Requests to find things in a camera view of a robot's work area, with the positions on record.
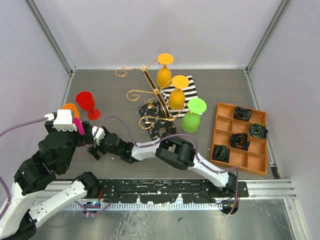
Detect pink plastic wine glass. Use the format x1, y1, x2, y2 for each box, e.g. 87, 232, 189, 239
73, 117, 85, 143

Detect gold wine glass rack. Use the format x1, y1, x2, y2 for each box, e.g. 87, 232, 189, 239
115, 59, 178, 140

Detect green plastic wine glass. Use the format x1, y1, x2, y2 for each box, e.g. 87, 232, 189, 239
181, 97, 207, 133

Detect yellow wine glass cluster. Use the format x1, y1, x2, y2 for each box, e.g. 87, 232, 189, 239
156, 53, 174, 88

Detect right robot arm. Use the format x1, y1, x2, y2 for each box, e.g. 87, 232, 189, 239
87, 126, 238, 197

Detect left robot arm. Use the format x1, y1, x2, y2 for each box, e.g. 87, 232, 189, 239
0, 120, 102, 240

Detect orange plastic wine glass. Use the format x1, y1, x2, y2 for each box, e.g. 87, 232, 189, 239
61, 103, 81, 119

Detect red plastic wine glass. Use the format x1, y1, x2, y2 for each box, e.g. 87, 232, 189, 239
75, 91, 101, 121

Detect black white striped cloth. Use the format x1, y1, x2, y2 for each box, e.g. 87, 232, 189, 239
161, 75, 198, 118

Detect rolled dark sock bottom left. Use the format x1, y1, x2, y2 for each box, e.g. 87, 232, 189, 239
212, 145, 230, 163

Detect rolled dark sock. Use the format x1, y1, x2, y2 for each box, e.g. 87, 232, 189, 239
229, 132, 251, 151
212, 145, 230, 163
249, 123, 269, 140
233, 106, 253, 122

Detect rolled dark sock middle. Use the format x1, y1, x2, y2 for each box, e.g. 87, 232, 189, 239
229, 132, 251, 151

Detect rolled dark sock top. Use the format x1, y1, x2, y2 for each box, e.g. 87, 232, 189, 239
233, 106, 253, 122

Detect orange wooden compartment tray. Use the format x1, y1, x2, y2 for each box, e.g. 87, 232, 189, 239
209, 102, 269, 176

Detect rolled dark sock right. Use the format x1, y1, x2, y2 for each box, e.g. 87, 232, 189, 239
249, 123, 269, 140

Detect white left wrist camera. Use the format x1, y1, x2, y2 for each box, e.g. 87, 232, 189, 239
44, 109, 77, 133

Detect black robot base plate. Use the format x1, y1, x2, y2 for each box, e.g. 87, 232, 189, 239
100, 179, 235, 204

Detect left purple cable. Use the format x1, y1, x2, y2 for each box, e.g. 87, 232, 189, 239
0, 113, 55, 221

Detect aluminium frame rail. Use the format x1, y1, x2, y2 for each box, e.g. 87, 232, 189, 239
22, 178, 298, 218

